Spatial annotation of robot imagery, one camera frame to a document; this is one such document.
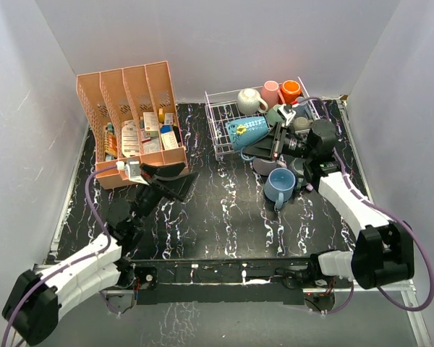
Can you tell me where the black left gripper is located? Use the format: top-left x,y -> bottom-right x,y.
132,163 -> 197,227

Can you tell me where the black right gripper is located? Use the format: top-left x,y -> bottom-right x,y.
242,121 -> 315,161

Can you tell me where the white mug blue handle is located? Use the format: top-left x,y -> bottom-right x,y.
225,116 -> 269,162

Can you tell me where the teal green cup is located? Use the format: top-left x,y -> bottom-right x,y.
265,104 -> 285,127

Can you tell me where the olive grey small cup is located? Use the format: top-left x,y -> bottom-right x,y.
292,116 -> 310,133

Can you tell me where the cream speckled mug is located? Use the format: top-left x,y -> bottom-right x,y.
237,88 -> 268,115

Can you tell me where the light blue mug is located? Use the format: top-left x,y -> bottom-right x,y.
263,168 -> 297,210

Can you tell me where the grey-blue printed mug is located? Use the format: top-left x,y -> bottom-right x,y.
293,96 -> 311,119

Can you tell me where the pink mug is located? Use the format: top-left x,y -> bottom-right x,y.
260,80 -> 285,109

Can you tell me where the orange mug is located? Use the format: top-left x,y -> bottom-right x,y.
280,80 -> 303,104

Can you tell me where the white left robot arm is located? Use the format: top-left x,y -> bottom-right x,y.
1,160 -> 197,346

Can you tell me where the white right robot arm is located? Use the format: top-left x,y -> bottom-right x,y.
236,119 -> 414,289

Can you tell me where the lavender wide mug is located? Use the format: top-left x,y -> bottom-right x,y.
252,158 -> 287,176

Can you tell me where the dark grey-green mug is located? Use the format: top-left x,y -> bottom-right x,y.
288,158 -> 307,190

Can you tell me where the blue round container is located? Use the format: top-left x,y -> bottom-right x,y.
160,125 -> 173,134

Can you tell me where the white red medicine box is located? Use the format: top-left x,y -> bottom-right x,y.
142,112 -> 159,134

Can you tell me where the yellow small box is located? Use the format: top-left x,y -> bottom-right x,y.
158,108 -> 165,124

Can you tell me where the white blister pack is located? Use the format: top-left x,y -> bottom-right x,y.
121,120 -> 140,158

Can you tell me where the orange medicine box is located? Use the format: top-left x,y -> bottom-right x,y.
104,132 -> 117,158

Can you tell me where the peach plastic file organizer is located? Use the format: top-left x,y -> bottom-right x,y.
77,61 -> 189,189

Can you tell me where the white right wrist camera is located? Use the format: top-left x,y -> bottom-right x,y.
277,104 -> 298,127

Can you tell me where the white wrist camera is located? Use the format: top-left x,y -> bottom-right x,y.
277,104 -> 298,127
116,157 -> 148,185

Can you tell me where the white wire dish rack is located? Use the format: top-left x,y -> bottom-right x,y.
205,76 -> 325,160

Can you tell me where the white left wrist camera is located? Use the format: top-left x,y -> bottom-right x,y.
116,157 -> 148,185

